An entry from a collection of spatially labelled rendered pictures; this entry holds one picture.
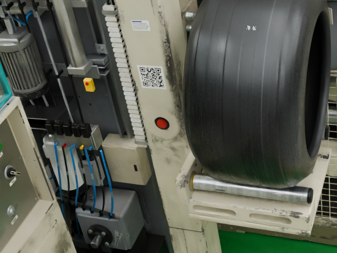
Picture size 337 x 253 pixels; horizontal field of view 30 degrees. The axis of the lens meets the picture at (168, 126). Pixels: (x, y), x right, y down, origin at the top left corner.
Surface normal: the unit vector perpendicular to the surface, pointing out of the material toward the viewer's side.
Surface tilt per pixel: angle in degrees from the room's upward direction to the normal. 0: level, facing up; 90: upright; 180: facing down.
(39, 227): 90
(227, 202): 0
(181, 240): 90
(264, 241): 0
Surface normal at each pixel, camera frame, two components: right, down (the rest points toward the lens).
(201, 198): -0.17, -0.79
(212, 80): -0.38, 0.06
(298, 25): 0.40, -0.29
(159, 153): -0.36, 0.60
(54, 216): 0.92, 0.08
